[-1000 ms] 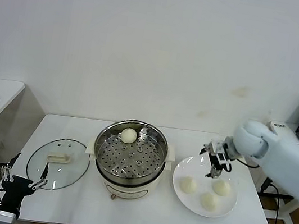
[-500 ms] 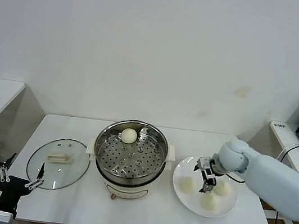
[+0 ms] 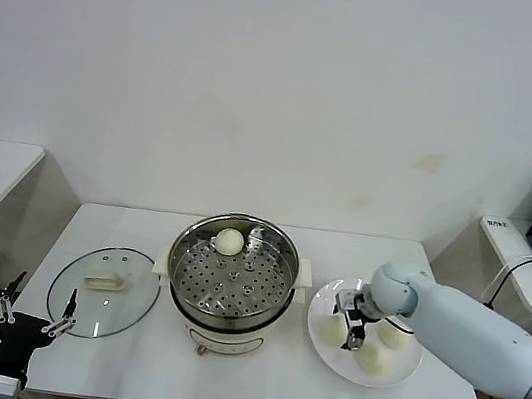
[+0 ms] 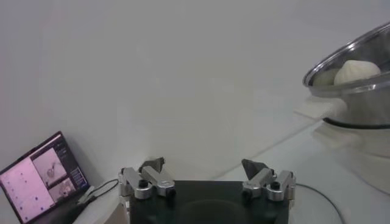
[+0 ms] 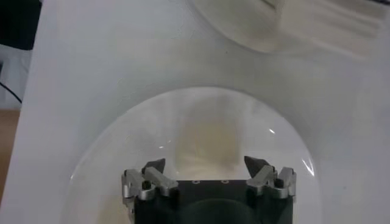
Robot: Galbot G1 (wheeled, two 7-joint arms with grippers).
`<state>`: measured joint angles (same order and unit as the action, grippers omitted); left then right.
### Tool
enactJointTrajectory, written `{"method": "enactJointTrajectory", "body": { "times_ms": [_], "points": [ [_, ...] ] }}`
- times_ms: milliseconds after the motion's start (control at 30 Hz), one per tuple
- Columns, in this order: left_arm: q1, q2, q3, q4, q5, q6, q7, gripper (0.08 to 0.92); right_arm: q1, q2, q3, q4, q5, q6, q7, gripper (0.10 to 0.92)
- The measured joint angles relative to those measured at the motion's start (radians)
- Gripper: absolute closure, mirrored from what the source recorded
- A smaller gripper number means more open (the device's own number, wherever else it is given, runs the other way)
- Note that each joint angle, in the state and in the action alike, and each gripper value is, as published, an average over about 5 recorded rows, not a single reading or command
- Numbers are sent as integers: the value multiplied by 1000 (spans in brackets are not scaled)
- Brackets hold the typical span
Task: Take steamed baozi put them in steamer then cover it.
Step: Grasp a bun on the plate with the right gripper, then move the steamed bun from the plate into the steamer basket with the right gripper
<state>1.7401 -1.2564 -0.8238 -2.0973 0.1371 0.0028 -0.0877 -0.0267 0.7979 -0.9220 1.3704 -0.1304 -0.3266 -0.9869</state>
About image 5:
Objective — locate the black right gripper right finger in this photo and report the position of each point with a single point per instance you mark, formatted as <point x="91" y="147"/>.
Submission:
<point x="262" y="179"/>

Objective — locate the cream electric cooker pot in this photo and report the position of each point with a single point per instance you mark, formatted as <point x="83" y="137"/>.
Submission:
<point x="304" y="24"/>

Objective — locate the round white plate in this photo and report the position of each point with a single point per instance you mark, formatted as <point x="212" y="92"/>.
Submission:
<point x="100" y="182"/>

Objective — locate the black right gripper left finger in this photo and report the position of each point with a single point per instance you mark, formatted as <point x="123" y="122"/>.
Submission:
<point x="161" y="182"/>

